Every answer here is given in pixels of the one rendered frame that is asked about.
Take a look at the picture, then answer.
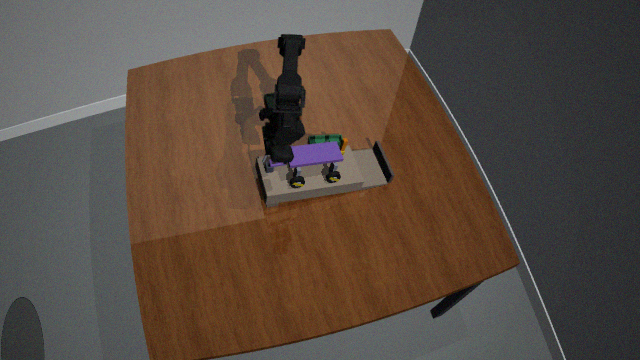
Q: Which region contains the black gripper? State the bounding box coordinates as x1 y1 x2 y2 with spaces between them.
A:
259 108 294 163

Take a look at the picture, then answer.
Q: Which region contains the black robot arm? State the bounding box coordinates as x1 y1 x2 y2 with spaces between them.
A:
272 34 305 145

